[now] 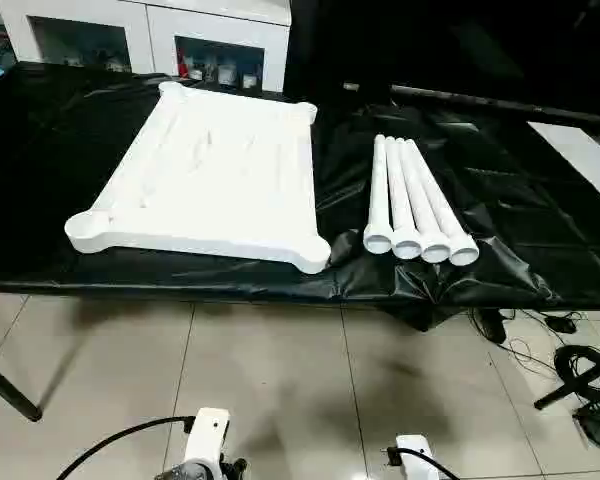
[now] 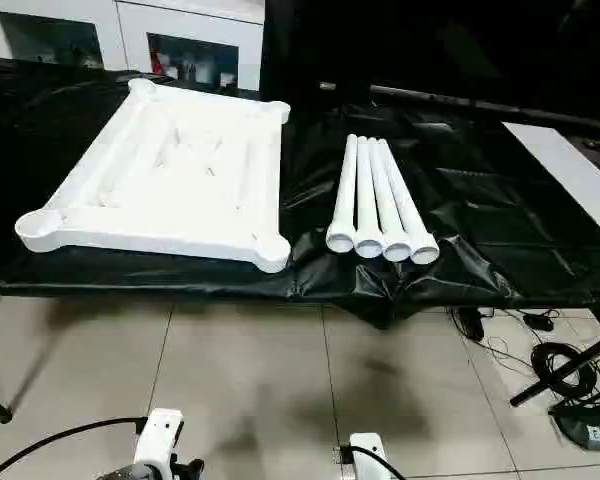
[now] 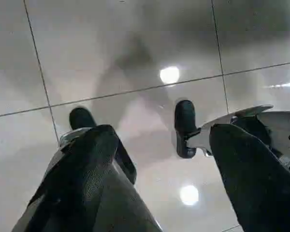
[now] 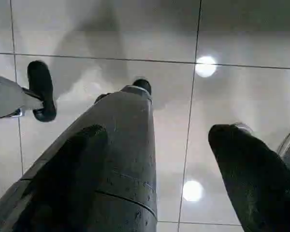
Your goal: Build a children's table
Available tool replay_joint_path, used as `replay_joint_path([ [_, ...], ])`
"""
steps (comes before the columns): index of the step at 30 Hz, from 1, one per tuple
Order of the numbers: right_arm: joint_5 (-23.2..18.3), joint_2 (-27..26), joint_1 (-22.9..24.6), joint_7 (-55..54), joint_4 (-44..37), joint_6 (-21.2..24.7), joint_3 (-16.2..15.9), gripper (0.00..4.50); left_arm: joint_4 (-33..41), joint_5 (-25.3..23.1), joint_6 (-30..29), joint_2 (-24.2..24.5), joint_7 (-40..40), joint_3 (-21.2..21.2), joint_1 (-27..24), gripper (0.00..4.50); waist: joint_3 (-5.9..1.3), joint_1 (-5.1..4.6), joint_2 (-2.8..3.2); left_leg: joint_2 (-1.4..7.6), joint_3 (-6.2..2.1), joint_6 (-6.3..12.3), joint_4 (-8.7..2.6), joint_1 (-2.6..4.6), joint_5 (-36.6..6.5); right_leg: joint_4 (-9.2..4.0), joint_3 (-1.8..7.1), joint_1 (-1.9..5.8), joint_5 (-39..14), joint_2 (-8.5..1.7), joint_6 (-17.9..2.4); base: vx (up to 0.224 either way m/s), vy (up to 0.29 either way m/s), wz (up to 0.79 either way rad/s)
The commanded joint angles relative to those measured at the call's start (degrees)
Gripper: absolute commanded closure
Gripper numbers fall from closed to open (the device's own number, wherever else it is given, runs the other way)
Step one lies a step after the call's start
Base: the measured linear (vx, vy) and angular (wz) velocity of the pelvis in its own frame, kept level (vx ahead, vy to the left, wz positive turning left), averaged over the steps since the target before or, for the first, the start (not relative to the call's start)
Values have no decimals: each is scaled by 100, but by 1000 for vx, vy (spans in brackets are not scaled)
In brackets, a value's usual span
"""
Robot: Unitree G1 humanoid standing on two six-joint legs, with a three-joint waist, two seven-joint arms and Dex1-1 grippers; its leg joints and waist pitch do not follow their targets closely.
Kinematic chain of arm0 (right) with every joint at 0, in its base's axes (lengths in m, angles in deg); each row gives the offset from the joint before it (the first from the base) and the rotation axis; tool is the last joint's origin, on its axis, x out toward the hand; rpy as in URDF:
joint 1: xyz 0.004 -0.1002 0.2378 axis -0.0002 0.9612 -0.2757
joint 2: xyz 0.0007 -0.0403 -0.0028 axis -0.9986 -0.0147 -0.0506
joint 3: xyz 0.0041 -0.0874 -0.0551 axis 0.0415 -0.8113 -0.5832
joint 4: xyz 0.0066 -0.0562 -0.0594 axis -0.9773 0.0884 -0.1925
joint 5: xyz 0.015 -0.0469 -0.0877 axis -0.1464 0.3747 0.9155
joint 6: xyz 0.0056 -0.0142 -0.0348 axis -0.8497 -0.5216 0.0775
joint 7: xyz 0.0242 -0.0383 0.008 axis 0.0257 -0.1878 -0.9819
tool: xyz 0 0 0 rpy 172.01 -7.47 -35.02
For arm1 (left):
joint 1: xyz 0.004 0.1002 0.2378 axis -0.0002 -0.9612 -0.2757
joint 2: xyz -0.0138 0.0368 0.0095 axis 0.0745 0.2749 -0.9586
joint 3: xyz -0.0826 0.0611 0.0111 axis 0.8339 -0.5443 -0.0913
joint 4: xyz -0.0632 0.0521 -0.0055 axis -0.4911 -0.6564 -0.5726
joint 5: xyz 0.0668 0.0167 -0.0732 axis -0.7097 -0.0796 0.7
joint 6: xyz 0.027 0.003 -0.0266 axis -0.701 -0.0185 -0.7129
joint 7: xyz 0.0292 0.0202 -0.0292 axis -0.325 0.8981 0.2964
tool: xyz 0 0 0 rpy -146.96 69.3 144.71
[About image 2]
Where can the white plastic table leg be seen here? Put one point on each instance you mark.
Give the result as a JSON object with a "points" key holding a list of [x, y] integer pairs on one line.
{"points": [[342, 200], [387, 210], [367, 210], [410, 215]]}

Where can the white plastic table top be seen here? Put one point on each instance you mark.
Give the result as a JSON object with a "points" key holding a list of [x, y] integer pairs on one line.
{"points": [[180, 175]]}

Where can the black caster wheel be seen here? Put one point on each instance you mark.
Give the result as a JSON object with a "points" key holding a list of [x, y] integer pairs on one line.
{"points": [[471, 324]]}

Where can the small black power adapter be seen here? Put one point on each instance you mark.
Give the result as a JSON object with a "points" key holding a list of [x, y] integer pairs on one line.
{"points": [[537, 321]]}

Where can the grey foot pedal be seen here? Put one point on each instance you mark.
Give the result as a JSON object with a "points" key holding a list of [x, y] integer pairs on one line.
{"points": [[585, 425]]}

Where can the black table mat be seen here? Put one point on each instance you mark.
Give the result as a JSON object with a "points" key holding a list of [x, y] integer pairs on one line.
{"points": [[480, 200]]}

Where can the white flat board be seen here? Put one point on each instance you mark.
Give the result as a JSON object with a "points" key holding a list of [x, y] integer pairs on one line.
{"points": [[570, 170]]}

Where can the long dark metal rod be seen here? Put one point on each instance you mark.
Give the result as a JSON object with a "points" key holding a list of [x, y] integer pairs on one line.
{"points": [[480, 102]]}

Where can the white cabinet with glass doors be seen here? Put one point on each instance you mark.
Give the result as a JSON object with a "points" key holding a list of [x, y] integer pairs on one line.
{"points": [[130, 30]]}

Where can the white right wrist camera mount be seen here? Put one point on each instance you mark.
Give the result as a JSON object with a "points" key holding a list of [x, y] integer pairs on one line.
{"points": [[365, 450]]}

